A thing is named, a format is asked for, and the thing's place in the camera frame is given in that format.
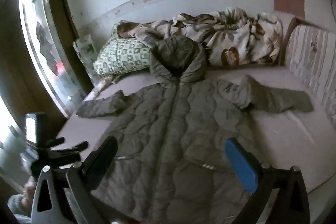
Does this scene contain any leaf print blanket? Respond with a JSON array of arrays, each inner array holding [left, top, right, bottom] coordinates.
[[117, 7, 282, 67]]

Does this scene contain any bed with pale mattress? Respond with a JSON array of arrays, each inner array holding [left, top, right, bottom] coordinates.
[[56, 10, 336, 195]]

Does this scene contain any green patterned pillow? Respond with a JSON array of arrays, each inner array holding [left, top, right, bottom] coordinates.
[[94, 38, 153, 77]]

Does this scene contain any small floral pillow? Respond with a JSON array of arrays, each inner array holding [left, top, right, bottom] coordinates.
[[73, 34, 96, 83]]

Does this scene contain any pink headboard cushion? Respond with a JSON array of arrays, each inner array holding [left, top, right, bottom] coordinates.
[[274, 0, 307, 13]]

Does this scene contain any beige striped cloth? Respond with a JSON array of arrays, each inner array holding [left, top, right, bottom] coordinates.
[[93, 74, 124, 93]]

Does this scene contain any glass door pane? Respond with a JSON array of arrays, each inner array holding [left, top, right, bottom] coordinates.
[[18, 0, 87, 118]]

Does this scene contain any striped bolster cushion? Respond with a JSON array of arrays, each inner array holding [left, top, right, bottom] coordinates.
[[285, 25, 336, 125]]

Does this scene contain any olive quilted puffer jacket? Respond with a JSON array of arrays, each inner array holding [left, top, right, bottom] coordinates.
[[76, 36, 314, 224]]

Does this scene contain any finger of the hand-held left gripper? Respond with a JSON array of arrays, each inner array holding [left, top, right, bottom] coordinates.
[[54, 141, 89, 161], [42, 137, 66, 149]]

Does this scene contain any person's left forearm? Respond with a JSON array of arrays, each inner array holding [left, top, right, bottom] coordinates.
[[7, 194, 32, 218]]

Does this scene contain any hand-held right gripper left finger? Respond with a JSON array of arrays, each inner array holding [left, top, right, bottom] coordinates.
[[31, 136, 118, 224]]

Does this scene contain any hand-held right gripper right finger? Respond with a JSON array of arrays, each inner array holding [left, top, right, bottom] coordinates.
[[224, 137, 311, 224]]

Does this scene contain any person's left hand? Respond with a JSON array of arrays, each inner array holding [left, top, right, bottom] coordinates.
[[24, 178, 36, 211]]

